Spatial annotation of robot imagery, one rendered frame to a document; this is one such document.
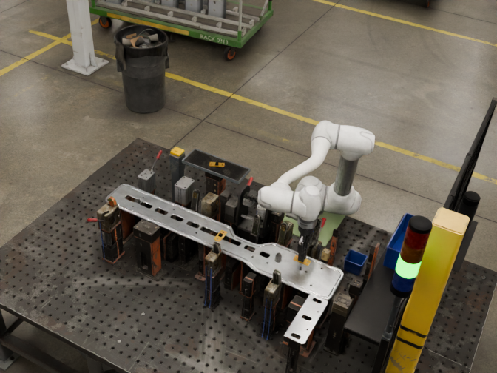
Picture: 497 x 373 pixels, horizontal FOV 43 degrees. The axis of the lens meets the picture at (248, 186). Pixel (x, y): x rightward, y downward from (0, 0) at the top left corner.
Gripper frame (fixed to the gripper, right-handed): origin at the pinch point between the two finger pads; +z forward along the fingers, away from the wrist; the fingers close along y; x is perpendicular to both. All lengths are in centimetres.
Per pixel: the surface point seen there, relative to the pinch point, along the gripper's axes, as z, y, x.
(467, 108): 114, -386, 21
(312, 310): 10.4, 21.1, 16.0
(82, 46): 87, -237, -350
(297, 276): 10.6, 5.0, 0.9
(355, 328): 7.4, 23.0, 37.7
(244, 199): -4.9, -16.4, -41.7
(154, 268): 33, 20, -76
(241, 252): 10.6, 5.1, -31.0
